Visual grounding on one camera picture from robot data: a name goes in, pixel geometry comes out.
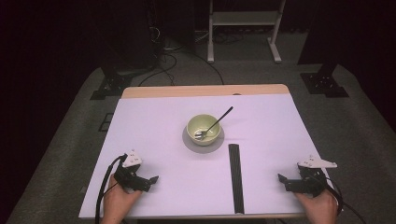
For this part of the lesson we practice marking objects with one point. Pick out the person's right hand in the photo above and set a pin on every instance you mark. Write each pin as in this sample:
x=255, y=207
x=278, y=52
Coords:
x=320, y=208

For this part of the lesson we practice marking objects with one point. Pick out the row of black chopsticks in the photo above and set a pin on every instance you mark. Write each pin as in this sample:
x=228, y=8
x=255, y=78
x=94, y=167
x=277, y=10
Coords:
x=236, y=177

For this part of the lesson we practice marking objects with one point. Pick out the grey round coaster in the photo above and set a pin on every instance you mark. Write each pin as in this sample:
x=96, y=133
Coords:
x=202, y=149

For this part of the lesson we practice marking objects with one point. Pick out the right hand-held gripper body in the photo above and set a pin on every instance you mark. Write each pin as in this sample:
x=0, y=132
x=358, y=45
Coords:
x=313, y=180

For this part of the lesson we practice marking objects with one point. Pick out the wooden table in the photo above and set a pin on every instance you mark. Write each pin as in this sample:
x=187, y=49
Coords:
x=174, y=90

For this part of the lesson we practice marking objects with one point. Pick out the metal fork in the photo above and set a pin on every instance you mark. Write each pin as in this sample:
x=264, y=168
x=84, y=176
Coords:
x=218, y=121

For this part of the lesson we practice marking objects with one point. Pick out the black stand base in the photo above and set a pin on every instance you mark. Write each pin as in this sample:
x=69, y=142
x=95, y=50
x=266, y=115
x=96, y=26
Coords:
x=112, y=85
x=323, y=82

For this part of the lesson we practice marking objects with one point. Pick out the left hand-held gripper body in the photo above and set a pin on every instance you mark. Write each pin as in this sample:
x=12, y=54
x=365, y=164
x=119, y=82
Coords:
x=129, y=177

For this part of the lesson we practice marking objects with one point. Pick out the white metal stand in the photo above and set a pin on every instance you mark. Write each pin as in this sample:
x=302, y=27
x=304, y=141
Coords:
x=243, y=18

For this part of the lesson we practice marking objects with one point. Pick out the pale green bowl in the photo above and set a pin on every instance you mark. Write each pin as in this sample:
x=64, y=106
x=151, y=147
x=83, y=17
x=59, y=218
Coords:
x=199, y=121

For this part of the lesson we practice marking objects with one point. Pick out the white table mat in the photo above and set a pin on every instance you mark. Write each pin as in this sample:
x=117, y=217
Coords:
x=155, y=130

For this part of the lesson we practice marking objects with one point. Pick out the person's left hand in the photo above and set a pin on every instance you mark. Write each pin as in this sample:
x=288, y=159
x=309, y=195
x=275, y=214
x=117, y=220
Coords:
x=116, y=203

